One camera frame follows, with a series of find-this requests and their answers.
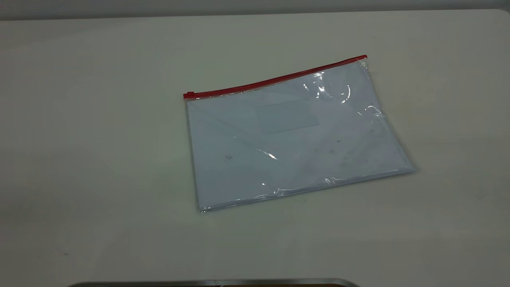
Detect white paper sheets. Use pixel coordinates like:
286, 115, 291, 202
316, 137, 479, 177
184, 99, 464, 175
187, 64, 415, 211

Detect clear plastic zip bag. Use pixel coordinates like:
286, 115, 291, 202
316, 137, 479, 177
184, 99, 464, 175
182, 55, 418, 214

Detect grey metal rim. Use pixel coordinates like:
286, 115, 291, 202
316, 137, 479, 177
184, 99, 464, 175
68, 278, 360, 287

